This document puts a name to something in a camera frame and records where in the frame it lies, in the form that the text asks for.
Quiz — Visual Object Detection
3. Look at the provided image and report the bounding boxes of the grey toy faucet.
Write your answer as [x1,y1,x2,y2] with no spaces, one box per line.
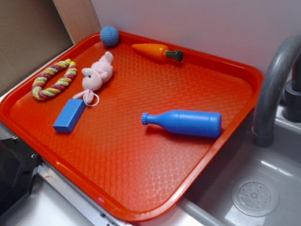
[252,34,301,147]

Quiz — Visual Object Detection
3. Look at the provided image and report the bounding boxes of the brown cardboard panel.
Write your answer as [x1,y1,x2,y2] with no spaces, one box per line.
[0,0,73,95]

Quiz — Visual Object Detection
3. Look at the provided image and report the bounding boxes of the multicolour rope ring toy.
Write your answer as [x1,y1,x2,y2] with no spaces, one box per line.
[31,59,78,101]

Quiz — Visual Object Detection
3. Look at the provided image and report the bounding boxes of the blue rectangular block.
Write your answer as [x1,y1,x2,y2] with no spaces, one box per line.
[53,99,86,133]

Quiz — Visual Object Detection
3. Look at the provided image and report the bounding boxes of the red plastic tray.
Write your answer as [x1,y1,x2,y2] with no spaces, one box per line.
[0,32,263,222]

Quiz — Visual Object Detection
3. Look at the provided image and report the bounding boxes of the blue plastic bottle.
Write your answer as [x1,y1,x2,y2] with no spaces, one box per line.
[141,110,222,138]

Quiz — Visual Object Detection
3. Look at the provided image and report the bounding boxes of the blue textured ball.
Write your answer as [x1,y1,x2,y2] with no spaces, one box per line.
[100,26,119,47]

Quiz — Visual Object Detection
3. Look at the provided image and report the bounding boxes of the pink plush animal toy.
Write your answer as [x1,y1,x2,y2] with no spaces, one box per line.
[72,51,114,107]

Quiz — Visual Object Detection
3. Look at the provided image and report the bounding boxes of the orange toy carrot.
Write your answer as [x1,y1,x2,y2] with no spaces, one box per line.
[132,43,184,62]

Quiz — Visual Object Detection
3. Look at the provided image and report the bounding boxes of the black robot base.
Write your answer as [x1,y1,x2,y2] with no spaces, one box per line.
[0,137,40,219]

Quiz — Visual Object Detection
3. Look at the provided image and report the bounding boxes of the grey toy sink basin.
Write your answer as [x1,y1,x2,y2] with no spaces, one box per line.
[179,115,301,226]

